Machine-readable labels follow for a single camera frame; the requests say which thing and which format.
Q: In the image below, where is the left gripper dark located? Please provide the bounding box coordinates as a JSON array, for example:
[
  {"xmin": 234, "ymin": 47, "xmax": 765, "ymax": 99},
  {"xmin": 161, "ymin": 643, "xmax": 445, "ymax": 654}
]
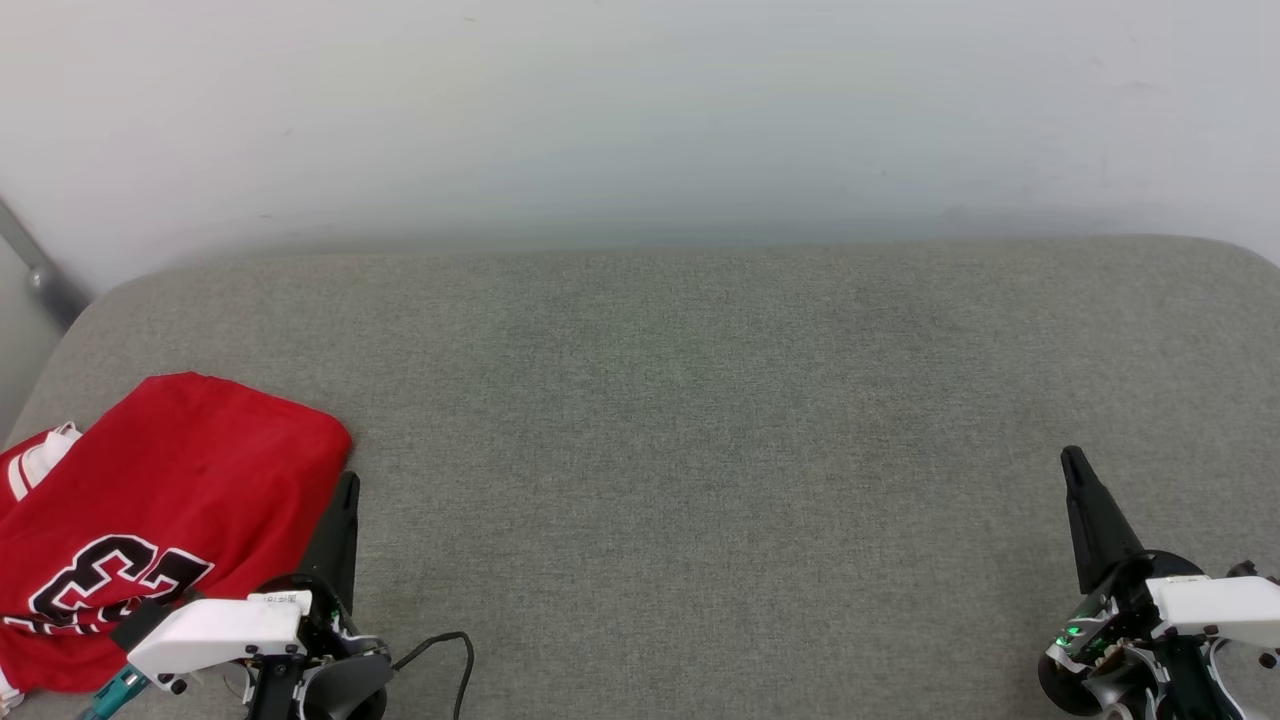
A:
[{"xmin": 247, "ymin": 471, "xmax": 393, "ymax": 720}]

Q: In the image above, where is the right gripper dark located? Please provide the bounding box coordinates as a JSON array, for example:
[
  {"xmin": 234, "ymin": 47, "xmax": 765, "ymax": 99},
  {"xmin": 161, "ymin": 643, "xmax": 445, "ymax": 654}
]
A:
[{"xmin": 1038, "ymin": 446, "xmax": 1243, "ymax": 720}]

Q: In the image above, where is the red basketball jersey white trim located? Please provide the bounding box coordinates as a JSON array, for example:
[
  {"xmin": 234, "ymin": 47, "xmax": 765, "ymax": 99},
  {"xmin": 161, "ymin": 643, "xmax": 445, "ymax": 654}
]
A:
[{"xmin": 0, "ymin": 372, "xmax": 353, "ymax": 701}]

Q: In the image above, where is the grey metal bar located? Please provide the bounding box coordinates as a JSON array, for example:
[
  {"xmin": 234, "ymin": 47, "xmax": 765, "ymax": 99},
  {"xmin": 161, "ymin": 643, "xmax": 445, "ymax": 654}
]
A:
[{"xmin": 0, "ymin": 198, "xmax": 93, "ymax": 329}]

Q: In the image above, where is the thin black cable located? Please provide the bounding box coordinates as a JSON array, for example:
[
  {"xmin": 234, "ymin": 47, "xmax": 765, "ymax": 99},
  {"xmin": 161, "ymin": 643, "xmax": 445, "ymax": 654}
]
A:
[{"xmin": 390, "ymin": 630, "xmax": 477, "ymax": 720}]

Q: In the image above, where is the teal cable connector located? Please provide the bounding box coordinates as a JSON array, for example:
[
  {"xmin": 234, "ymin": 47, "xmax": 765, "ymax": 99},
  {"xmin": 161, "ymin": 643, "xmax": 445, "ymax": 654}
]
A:
[{"xmin": 80, "ymin": 668, "xmax": 153, "ymax": 720}]

